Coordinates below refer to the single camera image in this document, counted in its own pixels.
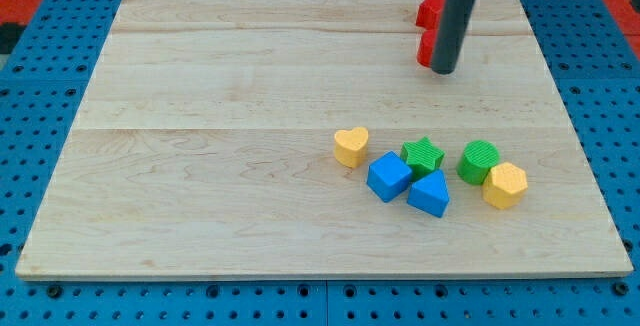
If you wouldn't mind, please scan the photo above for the blue cube block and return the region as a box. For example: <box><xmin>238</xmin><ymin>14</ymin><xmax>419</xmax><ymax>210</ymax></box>
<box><xmin>366</xmin><ymin>151</ymin><xmax>412</xmax><ymax>202</ymax></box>

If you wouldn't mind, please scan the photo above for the yellow hexagon block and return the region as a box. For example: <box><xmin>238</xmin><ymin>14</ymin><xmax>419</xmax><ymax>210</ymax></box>
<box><xmin>482</xmin><ymin>162</ymin><xmax>528</xmax><ymax>210</ymax></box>

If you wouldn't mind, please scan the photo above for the green cylinder block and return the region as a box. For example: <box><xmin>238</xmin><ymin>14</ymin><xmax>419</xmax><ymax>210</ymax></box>
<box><xmin>456</xmin><ymin>140</ymin><xmax>500</xmax><ymax>185</ymax></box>

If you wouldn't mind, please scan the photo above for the red block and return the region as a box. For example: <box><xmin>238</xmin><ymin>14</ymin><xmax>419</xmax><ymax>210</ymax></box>
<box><xmin>415</xmin><ymin>0</ymin><xmax>446</xmax><ymax>30</ymax></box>
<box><xmin>416</xmin><ymin>29</ymin><xmax>437</xmax><ymax>68</ymax></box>

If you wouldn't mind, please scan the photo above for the wooden board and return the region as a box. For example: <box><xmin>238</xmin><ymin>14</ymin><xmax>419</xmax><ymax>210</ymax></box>
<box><xmin>15</xmin><ymin>0</ymin><xmax>633</xmax><ymax>281</ymax></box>

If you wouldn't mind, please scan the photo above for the green star block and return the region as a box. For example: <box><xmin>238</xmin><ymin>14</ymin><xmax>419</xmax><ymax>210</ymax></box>
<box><xmin>400</xmin><ymin>137</ymin><xmax>445</xmax><ymax>182</ymax></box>

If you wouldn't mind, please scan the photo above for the upper red block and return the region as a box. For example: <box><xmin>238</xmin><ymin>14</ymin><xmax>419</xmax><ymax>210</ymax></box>
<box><xmin>415</xmin><ymin>0</ymin><xmax>446</xmax><ymax>30</ymax></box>

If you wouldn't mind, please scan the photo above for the yellow heart block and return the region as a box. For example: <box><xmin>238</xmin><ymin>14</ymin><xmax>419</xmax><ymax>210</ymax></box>
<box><xmin>333</xmin><ymin>126</ymin><xmax>369</xmax><ymax>168</ymax></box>

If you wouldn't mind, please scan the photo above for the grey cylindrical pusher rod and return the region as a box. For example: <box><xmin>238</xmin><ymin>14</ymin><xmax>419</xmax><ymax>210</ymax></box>
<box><xmin>430</xmin><ymin>0</ymin><xmax>475</xmax><ymax>75</ymax></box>

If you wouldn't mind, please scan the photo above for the lower red block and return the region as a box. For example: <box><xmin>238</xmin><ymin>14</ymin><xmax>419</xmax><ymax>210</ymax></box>
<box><xmin>416</xmin><ymin>29</ymin><xmax>437</xmax><ymax>68</ymax></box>

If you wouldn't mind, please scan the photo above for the blue triangle block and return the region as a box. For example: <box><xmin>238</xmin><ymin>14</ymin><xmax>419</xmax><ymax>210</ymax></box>
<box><xmin>407</xmin><ymin>170</ymin><xmax>450</xmax><ymax>218</ymax></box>

